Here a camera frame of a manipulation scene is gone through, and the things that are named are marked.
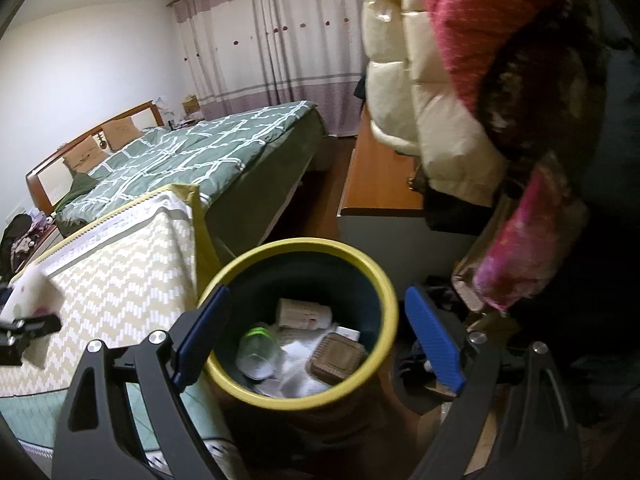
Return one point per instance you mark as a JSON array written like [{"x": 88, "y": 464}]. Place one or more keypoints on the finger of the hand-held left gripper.
[{"x": 30, "y": 337}]

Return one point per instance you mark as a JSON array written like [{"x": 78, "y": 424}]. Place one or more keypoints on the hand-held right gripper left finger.
[{"x": 200, "y": 340}]

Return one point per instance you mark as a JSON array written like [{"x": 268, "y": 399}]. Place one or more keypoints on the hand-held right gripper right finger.
[{"x": 435, "y": 340}]

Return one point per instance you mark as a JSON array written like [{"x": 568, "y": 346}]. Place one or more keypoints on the white tissue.
[
  {"x": 30, "y": 287},
  {"x": 300, "y": 375}
]

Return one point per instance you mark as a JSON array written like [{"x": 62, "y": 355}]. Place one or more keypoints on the clear green-cap bottle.
[{"x": 257, "y": 355}]

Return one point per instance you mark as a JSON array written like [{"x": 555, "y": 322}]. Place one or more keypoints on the brown cardboard box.
[{"x": 337, "y": 360}]

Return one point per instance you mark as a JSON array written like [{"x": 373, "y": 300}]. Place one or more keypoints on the yellow rimmed waste bin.
[{"x": 360, "y": 270}]

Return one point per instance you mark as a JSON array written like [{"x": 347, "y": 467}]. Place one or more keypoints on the white plastic bottle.
[{"x": 305, "y": 315}]

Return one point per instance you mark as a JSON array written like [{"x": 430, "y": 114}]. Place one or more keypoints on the dark clothing heap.
[{"x": 15, "y": 240}]

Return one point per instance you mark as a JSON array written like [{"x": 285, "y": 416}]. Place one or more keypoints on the pink floral garment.
[{"x": 520, "y": 255}]

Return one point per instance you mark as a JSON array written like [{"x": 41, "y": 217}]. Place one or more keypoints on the wooden bed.
[{"x": 50, "y": 180}]

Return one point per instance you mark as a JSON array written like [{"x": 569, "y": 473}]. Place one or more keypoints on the wooden desk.
[{"x": 380, "y": 175}]

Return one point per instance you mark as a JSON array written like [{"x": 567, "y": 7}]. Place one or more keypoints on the green plaid quilt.
[{"x": 200, "y": 160}]

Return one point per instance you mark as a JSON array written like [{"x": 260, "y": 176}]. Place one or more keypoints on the tan pillow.
[
  {"x": 120, "y": 132},
  {"x": 82, "y": 155}
]

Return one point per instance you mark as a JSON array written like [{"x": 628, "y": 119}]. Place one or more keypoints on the cream down jacket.
[{"x": 425, "y": 110}]

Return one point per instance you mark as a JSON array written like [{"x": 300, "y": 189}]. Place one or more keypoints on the small cardboard box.
[{"x": 191, "y": 105}]

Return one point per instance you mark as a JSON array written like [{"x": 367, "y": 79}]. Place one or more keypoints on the leopard print cloth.
[{"x": 540, "y": 110}]

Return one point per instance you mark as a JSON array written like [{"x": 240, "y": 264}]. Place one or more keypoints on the pile of clothes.
[{"x": 360, "y": 89}]

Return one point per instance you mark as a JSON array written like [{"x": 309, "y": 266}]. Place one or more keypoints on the white and mauve curtain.
[{"x": 275, "y": 60}]

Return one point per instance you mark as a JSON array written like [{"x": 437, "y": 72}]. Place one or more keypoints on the red quilted jacket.
[{"x": 475, "y": 35}]

